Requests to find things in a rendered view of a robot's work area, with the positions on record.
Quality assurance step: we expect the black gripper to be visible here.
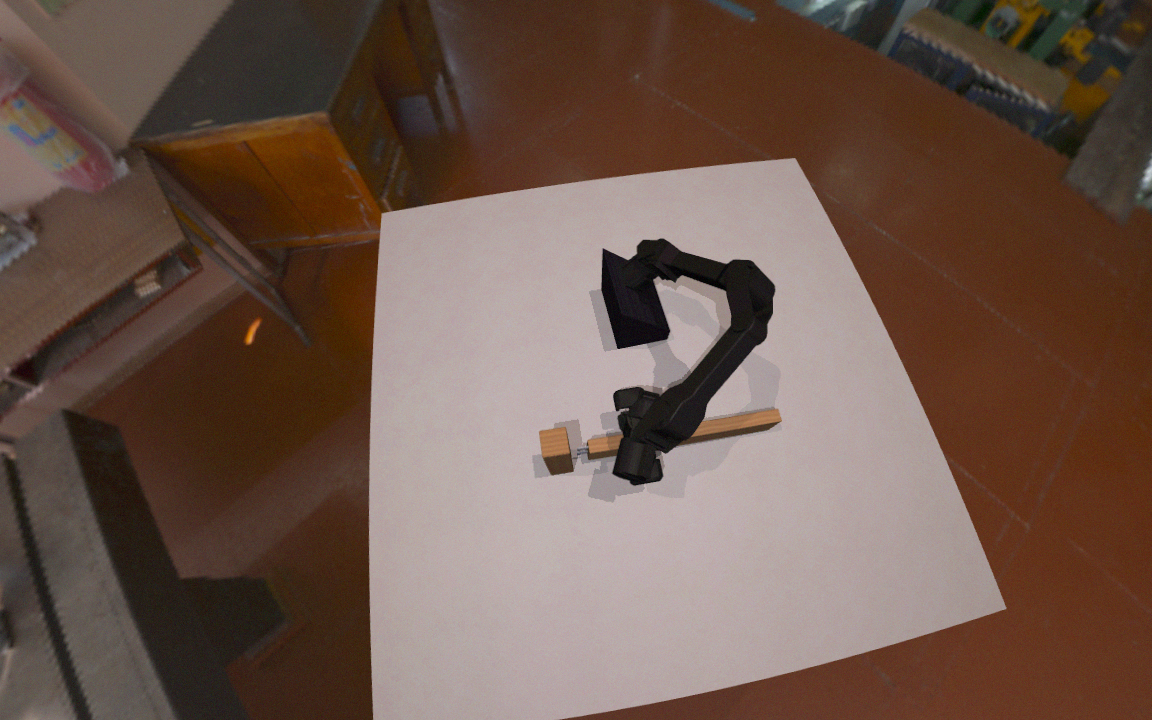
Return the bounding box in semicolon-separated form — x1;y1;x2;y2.
613;387;664;486

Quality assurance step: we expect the brown wooden board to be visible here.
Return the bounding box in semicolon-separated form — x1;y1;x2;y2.
577;408;782;460

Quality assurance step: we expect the dark brown wooden post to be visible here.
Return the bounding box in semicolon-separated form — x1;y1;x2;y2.
539;427;574;476

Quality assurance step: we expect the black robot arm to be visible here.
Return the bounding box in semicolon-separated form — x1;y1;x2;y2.
613;238;775;482

